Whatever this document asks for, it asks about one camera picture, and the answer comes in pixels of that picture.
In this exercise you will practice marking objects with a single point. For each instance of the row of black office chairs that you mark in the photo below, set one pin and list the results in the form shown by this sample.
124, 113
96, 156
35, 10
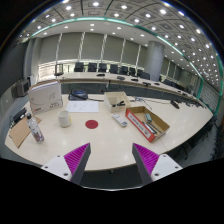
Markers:
114, 69

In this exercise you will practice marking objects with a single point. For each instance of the white cup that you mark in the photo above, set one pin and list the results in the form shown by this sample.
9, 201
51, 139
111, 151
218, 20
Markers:
64, 119

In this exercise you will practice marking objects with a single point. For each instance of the white carton box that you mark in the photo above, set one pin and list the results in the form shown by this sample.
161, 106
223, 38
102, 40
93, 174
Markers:
45, 96

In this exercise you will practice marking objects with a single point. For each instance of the grey-green small case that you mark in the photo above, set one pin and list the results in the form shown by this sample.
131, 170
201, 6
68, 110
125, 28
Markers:
148, 118

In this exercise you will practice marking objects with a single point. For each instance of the black power adapter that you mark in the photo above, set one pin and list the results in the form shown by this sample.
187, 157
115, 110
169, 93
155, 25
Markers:
18, 115

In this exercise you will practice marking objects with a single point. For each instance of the grey box monitor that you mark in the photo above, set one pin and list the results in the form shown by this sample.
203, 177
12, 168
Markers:
22, 88

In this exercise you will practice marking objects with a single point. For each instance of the white paper sheet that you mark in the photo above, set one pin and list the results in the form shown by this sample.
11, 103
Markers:
82, 106

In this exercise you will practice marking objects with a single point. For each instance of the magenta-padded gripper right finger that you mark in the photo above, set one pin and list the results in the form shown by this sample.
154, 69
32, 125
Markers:
146, 159

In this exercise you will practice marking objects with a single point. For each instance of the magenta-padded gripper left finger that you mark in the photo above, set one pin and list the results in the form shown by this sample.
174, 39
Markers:
76, 159

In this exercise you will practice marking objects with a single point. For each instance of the flat brown cardboard sheet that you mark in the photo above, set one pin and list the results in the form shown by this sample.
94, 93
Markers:
20, 132

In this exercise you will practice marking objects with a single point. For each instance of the open beige cardboard box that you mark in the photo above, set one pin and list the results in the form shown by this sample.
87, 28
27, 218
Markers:
111, 101

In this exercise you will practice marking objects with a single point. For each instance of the clear bottle with black cap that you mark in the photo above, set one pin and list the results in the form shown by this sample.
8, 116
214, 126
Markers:
35, 130

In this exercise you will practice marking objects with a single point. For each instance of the long curved conference desk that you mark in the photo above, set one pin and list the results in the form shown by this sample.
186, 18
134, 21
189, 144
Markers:
110, 77

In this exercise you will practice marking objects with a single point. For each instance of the open red-sided cardboard box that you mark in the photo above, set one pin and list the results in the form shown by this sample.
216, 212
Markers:
138, 125

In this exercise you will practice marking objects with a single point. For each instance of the black desk device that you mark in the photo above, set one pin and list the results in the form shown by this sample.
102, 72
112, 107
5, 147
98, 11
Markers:
78, 95

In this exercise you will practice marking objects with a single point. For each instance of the dark long tool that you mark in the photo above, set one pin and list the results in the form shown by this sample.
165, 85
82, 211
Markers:
152, 128

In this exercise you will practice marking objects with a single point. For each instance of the ceiling lights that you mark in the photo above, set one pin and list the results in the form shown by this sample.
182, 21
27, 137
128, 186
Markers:
133, 16

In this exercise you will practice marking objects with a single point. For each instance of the flat round red coaster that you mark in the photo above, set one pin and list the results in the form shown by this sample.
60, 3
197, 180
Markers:
91, 124

